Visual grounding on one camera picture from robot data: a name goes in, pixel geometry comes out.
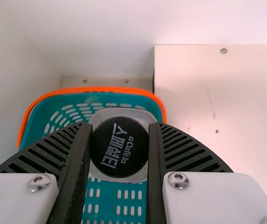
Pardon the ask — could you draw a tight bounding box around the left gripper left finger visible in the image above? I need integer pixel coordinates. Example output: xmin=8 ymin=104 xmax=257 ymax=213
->
xmin=0 ymin=121 xmax=94 ymax=224

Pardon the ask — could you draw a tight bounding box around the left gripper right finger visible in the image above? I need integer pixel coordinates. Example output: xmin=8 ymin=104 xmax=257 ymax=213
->
xmin=145 ymin=122 xmax=267 ymax=224

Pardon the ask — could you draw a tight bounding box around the teal shopping basket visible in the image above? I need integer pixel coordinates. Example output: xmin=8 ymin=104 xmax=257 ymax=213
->
xmin=16 ymin=86 xmax=167 ymax=224

